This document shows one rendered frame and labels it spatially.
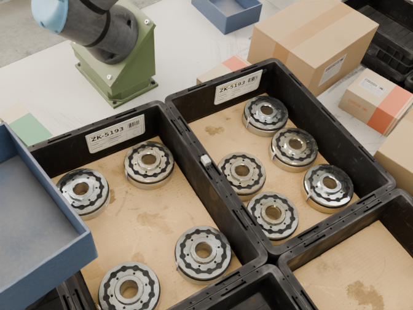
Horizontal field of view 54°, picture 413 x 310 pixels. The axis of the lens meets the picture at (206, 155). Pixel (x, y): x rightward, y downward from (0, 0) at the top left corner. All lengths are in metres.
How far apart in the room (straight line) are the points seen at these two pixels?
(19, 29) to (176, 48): 1.49
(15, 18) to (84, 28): 1.79
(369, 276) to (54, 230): 0.57
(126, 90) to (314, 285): 0.69
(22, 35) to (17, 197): 2.08
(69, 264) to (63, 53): 0.93
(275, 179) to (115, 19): 0.53
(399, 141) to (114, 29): 0.69
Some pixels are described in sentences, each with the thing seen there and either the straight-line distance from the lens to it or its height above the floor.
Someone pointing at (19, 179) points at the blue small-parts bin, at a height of 1.07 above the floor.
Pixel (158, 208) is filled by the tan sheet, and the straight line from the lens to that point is 0.82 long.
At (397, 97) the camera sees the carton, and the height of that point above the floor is 0.77.
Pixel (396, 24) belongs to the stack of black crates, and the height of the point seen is 0.49.
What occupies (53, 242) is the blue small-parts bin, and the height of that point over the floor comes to 1.07.
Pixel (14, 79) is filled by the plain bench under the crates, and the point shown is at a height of 0.70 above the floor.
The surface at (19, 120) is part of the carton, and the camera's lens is 1.10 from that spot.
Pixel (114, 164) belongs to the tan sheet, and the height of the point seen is 0.83.
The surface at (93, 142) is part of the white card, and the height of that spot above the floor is 0.89.
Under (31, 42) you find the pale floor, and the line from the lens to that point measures 2.56.
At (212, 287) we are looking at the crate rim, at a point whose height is 0.93.
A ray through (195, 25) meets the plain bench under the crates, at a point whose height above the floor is 0.70.
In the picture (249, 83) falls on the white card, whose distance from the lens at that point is 0.97.
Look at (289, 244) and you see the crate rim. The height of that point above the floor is 0.93.
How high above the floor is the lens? 1.56
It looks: 54 degrees down
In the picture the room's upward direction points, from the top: 7 degrees clockwise
